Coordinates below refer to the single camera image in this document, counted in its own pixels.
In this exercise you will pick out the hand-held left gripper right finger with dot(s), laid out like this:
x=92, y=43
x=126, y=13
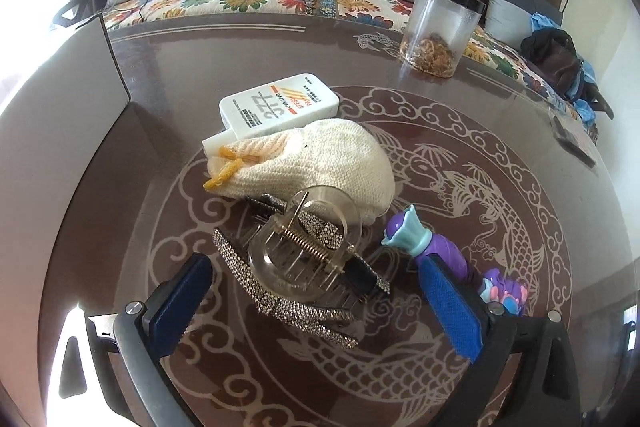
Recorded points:
x=452, y=307

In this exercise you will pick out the clear jar with black lid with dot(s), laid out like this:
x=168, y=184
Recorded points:
x=440, y=27

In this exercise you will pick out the grey cardboard panel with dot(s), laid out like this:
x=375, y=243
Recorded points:
x=55, y=107

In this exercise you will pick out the blue clothes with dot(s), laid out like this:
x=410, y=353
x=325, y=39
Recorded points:
x=585, y=77

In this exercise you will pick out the black armrest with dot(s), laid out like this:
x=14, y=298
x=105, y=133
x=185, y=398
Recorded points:
x=82, y=7

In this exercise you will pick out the flat clear plastic packet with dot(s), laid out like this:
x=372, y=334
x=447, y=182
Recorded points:
x=572, y=137

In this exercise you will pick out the purple plastic toy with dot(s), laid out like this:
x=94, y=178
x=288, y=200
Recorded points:
x=440, y=247

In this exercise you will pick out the dark brown handbag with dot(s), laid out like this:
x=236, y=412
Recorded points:
x=552, y=57

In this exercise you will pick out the rhinestone hair bow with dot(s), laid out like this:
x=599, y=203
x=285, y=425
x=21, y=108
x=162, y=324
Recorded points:
x=280, y=312

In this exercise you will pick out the cream knit pouch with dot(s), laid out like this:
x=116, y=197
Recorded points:
x=330, y=162

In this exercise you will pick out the white sunscreen bottle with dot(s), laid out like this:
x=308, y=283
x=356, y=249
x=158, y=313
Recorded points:
x=280, y=104

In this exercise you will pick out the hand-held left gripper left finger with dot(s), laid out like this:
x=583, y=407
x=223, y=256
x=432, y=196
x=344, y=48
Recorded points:
x=175, y=302

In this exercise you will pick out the clear hair claw clip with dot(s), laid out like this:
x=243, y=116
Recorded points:
x=305, y=252

